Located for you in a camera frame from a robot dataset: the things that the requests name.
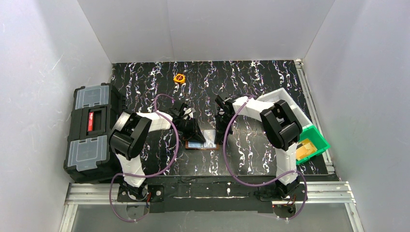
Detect pale card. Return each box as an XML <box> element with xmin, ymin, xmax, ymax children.
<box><xmin>203</xmin><ymin>130</ymin><xmax>216</xmax><ymax>147</ymax></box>

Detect gold card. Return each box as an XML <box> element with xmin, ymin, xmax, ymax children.
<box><xmin>296</xmin><ymin>139</ymin><xmax>317</xmax><ymax>161</ymax></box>

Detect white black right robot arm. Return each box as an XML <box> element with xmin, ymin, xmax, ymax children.
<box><xmin>214</xmin><ymin>94</ymin><xmax>303</xmax><ymax>197</ymax></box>

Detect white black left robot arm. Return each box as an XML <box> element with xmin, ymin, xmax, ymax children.
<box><xmin>109</xmin><ymin>101</ymin><xmax>205</xmax><ymax>188</ymax></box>

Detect orange round cap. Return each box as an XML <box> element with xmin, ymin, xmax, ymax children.
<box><xmin>173</xmin><ymin>73</ymin><xmax>186</xmax><ymax>84</ymax></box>

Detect white plastic bin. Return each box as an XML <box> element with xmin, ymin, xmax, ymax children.
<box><xmin>256</xmin><ymin>88</ymin><xmax>313</xmax><ymax>129</ymax></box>

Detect green plastic bin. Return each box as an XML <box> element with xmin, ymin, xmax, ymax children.
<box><xmin>296</xmin><ymin>125</ymin><xmax>330</xmax><ymax>164</ymax></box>

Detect black toolbox with clear lids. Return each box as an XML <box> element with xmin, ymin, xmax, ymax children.
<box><xmin>63</xmin><ymin>83</ymin><xmax>126</xmax><ymax>183</ymax></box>

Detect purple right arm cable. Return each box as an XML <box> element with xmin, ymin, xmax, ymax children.
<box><xmin>222</xmin><ymin>94</ymin><xmax>308</xmax><ymax>221</ymax></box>

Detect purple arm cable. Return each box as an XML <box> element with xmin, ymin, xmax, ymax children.
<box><xmin>222</xmin><ymin>94</ymin><xmax>308</xmax><ymax>221</ymax></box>
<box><xmin>109</xmin><ymin>93</ymin><xmax>180</xmax><ymax>223</ymax></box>

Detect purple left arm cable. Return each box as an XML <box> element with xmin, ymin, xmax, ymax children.
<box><xmin>109</xmin><ymin>93</ymin><xmax>180</xmax><ymax>223</ymax></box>

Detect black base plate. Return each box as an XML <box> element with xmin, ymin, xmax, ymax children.
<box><xmin>114</xmin><ymin>176</ymin><xmax>307</xmax><ymax>214</ymax></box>

